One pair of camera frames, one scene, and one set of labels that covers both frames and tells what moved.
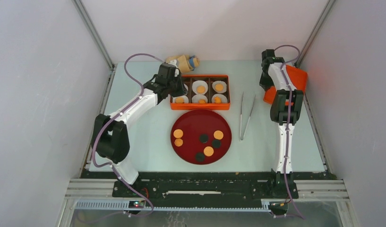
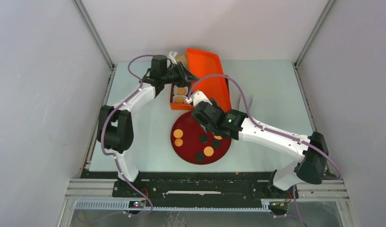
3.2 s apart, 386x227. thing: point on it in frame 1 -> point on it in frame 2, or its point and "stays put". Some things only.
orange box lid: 299,78 -> 202,64
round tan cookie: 179,100 stays put
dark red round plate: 201,136 stays put
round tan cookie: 208,151 stays put
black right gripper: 263,81 -> 204,114
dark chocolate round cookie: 216,144 stays put
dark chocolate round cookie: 200,156 stays put
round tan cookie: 178,133 stays put
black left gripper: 182,91 -> 185,77
